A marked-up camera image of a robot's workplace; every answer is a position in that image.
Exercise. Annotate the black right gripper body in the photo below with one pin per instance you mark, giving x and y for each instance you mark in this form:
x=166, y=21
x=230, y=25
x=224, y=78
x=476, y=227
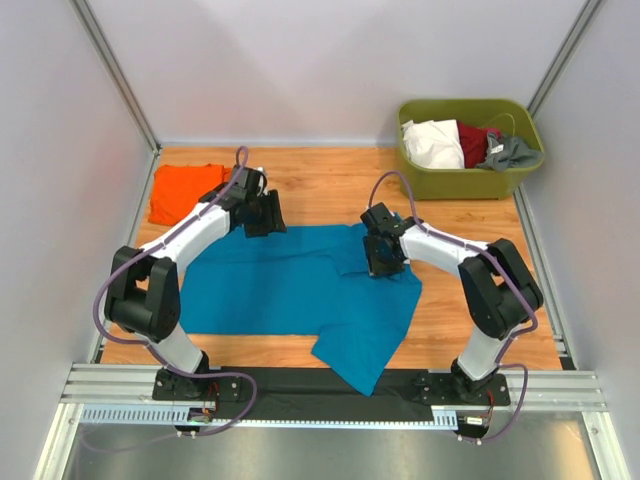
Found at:
x=378, y=264

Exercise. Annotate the blue t-shirt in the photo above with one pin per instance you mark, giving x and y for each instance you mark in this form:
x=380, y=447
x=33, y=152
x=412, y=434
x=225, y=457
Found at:
x=311, y=280

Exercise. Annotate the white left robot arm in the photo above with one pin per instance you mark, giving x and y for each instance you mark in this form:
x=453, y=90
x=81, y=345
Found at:
x=143, y=293

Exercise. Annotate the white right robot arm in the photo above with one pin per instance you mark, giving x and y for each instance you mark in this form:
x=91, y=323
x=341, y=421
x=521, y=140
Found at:
x=501, y=294

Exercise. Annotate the folded orange t-shirt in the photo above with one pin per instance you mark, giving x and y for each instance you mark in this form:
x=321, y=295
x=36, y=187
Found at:
x=177, y=189

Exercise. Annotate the white t-shirt with green stripe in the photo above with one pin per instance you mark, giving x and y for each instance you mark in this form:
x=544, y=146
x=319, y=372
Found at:
x=433, y=144

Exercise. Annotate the dark red t-shirt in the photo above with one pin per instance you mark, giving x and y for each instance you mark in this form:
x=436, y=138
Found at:
x=474, y=143

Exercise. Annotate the grey t-shirt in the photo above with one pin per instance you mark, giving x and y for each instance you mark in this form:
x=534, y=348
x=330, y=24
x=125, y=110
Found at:
x=504, y=152

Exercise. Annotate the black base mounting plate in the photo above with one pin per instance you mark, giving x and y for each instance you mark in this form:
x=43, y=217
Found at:
x=320, y=395

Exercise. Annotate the green plastic laundry basket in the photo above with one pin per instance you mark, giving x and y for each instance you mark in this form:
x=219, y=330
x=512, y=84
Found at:
x=507, y=116

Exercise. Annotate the aluminium frame post left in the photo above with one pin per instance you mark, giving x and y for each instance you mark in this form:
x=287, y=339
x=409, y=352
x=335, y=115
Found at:
x=98, y=38

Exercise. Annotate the aluminium frame post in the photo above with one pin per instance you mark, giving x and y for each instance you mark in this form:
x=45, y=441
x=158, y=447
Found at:
x=586, y=15
x=98, y=38

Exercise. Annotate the aluminium front rail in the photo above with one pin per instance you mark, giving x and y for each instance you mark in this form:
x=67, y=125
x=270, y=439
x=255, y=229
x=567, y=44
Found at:
x=122, y=394

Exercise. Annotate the aluminium frame post right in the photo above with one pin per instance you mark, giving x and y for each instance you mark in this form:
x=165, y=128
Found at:
x=586, y=15

